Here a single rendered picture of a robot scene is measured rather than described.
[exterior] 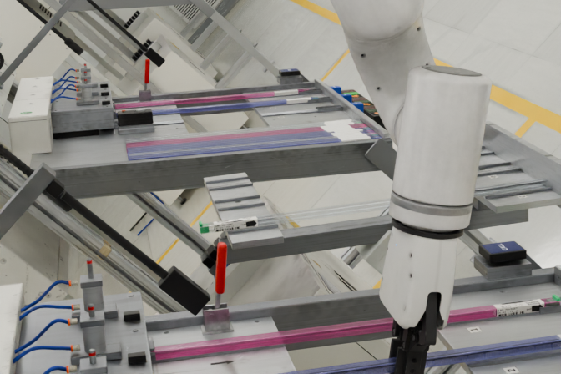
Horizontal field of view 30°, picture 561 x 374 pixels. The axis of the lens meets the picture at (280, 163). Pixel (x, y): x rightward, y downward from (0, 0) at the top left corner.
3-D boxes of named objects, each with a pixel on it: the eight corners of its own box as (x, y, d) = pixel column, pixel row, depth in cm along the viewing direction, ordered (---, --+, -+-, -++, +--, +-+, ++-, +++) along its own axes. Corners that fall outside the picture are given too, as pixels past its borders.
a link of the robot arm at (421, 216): (381, 181, 112) (377, 208, 113) (405, 204, 103) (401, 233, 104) (455, 186, 114) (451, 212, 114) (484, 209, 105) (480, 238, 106)
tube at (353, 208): (200, 234, 144) (199, 226, 143) (199, 231, 145) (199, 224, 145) (547, 187, 151) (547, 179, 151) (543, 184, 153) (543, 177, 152)
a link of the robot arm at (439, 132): (383, 179, 113) (401, 202, 104) (400, 58, 110) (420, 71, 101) (458, 185, 114) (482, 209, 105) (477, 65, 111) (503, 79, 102)
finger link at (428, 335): (423, 262, 108) (407, 287, 112) (434, 331, 103) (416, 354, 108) (434, 263, 108) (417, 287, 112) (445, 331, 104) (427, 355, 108)
